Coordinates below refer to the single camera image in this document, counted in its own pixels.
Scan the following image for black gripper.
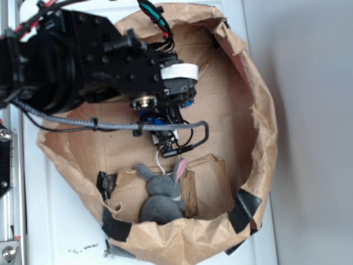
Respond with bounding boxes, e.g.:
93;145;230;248
101;29;199;158

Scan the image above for silver metal side rail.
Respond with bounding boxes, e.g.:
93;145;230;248
0;0;28;265

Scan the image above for grey braided cable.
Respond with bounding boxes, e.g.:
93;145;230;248
12;98;210;151

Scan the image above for brown paper bag enclosure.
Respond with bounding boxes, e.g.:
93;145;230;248
38;3;278;264

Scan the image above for grey plush bunny toy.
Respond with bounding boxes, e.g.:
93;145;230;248
135;158;187;225

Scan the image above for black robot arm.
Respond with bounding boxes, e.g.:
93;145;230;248
1;3;198;158

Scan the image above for black metal bracket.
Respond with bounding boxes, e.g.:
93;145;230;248
1;124;12;198

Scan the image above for blue rectangular sponge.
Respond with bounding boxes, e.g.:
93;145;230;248
140;100;193;125

